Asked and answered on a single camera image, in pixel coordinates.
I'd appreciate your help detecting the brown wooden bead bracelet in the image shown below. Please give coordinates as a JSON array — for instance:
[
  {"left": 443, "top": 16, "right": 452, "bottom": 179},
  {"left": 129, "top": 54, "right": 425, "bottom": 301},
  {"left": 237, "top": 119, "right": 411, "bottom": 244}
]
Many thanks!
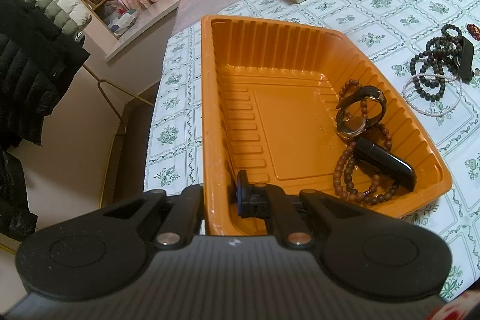
[{"left": 333, "top": 79, "right": 401, "bottom": 206}]

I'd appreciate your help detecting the black strap wristwatch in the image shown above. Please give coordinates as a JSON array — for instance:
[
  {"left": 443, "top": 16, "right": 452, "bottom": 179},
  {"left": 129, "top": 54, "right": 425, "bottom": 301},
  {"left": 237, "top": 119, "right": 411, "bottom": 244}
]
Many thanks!
[{"left": 335, "top": 84, "right": 387, "bottom": 141}]

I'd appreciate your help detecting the black oblong case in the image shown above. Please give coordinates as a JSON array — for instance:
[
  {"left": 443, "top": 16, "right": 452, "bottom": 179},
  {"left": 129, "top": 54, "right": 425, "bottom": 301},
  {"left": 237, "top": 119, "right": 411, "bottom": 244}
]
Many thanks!
[{"left": 353, "top": 137, "right": 416, "bottom": 192}]

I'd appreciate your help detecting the orange plastic tray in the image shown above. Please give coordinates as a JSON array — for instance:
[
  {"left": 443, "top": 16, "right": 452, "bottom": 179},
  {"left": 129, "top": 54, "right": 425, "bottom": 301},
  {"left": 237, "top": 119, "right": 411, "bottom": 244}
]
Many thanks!
[{"left": 201, "top": 15, "right": 452, "bottom": 235}]

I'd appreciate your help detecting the gold coat rack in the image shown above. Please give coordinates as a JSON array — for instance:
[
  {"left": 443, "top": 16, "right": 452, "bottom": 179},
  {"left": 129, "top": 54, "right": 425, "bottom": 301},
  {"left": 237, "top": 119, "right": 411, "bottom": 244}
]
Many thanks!
[{"left": 82, "top": 64, "right": 154, "bottom": 136}]

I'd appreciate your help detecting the black jacket at left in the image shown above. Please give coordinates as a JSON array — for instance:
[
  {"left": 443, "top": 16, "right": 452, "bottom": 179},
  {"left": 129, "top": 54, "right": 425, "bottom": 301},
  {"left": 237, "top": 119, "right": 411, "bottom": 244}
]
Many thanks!
[{"left": 0, "top": 151, "right": 38, "bottom": 241}]

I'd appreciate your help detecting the plastic bag on ledge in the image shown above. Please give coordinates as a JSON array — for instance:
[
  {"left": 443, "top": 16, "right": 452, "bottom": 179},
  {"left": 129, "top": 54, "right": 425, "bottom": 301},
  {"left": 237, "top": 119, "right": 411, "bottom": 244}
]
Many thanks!
[{"left": 102, "top": 0, "right": 138, "bottom": 37}]

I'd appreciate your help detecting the black puffer jacket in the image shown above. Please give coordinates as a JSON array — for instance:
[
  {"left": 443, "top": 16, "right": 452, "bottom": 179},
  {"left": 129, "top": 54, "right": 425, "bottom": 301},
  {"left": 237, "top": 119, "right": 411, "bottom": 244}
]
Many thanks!
[{"left": 1, "top": 0, "right": 89, "bottom": 150}]

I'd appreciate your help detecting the green floral tablecloth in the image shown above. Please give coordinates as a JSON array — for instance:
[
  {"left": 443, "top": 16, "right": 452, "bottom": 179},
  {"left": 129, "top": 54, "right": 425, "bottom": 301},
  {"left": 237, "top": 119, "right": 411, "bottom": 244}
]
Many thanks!
[{"left": 143, "top": 0, "right": 479, "bottom": 301}]

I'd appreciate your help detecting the dark green bead necklace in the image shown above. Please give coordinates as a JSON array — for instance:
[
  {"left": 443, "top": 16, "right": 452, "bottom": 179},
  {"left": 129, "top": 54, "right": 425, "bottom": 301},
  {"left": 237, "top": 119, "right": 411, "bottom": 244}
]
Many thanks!
[{"left": 409, "top": 23, "right": 466, "bottom": 103}]

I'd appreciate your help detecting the white pearl bracelet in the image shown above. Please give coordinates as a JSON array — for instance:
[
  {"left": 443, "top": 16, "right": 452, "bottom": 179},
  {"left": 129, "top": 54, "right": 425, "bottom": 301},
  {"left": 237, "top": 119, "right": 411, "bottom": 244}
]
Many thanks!
[{"left": 401, "top": 72, "right": 463, "bottom": 119}]

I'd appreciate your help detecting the black strap item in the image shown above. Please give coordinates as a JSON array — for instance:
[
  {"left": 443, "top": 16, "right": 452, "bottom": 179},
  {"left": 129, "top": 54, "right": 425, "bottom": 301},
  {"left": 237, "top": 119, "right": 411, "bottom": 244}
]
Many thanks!
[{"left": 458, "top": 37, "right": 473, "bottom": 84}]

